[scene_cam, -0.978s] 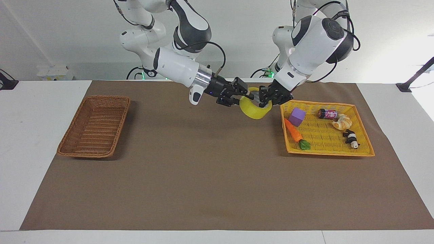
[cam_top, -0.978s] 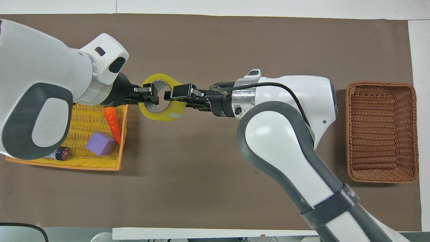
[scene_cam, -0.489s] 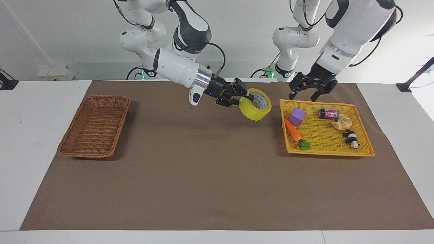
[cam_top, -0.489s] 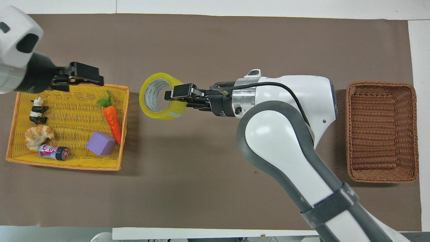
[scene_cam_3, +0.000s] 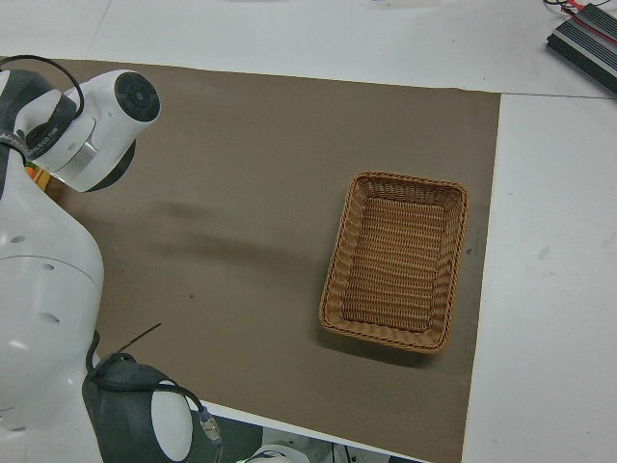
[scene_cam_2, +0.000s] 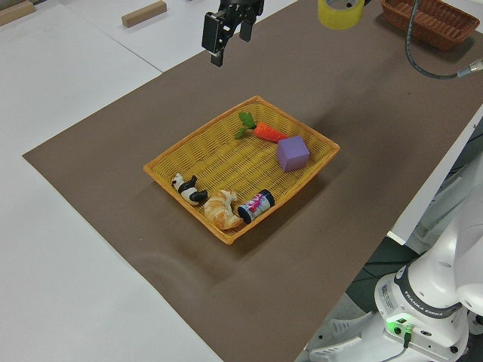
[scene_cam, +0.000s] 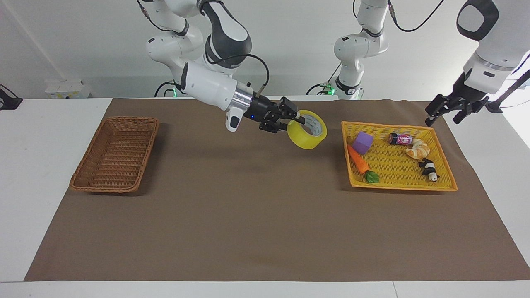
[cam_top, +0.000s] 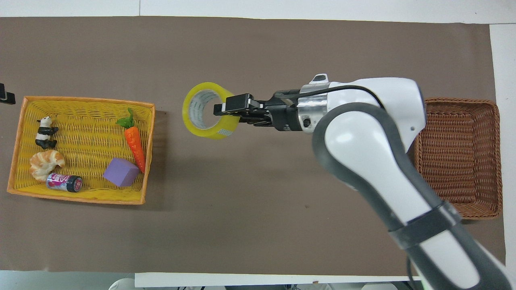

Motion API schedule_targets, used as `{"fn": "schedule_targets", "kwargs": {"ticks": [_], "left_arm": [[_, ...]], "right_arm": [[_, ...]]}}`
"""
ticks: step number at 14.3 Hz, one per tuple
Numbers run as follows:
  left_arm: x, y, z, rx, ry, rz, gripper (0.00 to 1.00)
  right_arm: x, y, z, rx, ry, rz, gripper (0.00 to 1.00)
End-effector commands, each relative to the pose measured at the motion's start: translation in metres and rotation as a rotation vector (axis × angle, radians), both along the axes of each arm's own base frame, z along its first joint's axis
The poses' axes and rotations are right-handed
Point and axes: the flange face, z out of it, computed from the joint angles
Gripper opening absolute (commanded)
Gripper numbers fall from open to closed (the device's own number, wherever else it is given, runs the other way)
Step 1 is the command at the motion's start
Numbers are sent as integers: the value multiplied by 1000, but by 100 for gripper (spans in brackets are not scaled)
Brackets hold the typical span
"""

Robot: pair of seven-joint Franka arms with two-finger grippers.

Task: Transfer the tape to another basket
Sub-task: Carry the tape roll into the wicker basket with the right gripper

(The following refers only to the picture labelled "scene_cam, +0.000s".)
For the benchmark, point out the black stand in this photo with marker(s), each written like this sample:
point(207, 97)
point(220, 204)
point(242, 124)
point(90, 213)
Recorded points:
point(8, 100)
point(511, 87)

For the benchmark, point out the brown wicker basket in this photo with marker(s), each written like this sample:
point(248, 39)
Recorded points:
point(114, 155)

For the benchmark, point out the small drink can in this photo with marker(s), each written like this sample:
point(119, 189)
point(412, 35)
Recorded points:
point(400, 139)

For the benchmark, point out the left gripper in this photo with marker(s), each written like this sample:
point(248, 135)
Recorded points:
point(470, 89)

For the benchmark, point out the toy carrot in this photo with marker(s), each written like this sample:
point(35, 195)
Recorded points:
point(358, 162)

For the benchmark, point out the yellow plastic basket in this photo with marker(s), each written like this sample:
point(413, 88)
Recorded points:
point(393, 165)

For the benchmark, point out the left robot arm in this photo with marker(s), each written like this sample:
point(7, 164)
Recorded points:
point(356, 45)

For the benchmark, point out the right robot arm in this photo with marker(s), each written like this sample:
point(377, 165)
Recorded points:
point(207, 85)

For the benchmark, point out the yellow tape roll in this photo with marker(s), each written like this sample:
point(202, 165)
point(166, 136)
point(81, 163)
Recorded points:
point(306, 138)

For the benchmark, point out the panda toy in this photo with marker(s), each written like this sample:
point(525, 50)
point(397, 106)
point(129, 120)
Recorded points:
point(429, 169)

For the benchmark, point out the purple cube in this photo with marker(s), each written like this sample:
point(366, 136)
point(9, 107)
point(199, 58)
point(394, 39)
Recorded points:
point(362, 142)

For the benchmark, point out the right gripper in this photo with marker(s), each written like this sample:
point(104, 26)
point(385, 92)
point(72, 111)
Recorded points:
point(261, 111)

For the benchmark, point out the white box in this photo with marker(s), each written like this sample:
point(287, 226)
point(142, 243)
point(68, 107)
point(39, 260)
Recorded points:
point(66, 89)

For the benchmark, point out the toy croissant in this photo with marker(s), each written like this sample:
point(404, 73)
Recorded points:
point(417, 150)

